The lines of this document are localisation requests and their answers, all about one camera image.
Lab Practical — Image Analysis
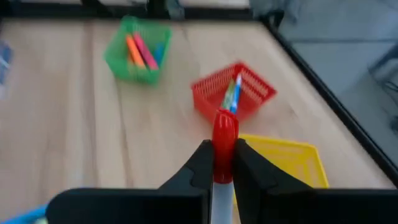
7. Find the orange highlighter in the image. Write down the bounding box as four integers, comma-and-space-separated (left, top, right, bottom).
125, 33, 147, 70

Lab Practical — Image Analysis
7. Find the green marker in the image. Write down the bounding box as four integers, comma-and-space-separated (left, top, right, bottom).
220, 78, 236, 110

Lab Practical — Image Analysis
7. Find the white marker red cap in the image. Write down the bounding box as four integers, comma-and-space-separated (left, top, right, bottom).
210, 108, 240, 224

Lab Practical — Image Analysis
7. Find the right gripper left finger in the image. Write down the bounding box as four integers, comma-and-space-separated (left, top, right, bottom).
45, 139, 215, 224

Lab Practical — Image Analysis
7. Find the red plastic basket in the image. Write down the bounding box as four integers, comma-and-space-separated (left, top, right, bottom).
190, 62, 277, 124

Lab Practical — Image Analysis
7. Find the blue whiteboard marker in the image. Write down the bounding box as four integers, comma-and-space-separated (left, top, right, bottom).
229, 73, 243, 114

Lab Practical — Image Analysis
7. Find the black aluminium table frame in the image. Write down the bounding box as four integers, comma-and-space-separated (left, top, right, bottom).
0, 0, 398, 187

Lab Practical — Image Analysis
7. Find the yellow plastic basket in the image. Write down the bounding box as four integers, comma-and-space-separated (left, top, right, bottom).
232, 133, 330, 205

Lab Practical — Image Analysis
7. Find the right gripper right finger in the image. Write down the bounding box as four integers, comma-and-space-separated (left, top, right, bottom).
232, 138, 398, 224

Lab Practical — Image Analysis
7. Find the green plastic basket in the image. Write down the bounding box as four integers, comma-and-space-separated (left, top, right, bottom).
103, 15, 173, 85

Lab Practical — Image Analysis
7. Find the blue highlighter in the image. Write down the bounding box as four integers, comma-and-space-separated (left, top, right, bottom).
0, 203, 49, 224
153, 42, 166, 65

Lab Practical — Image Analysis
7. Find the black corner clamp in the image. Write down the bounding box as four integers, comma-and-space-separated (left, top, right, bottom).
257, 8, 286, 29

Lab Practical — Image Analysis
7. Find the pink highlighter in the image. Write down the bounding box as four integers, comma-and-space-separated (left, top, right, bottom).
132, 32, 160, 71

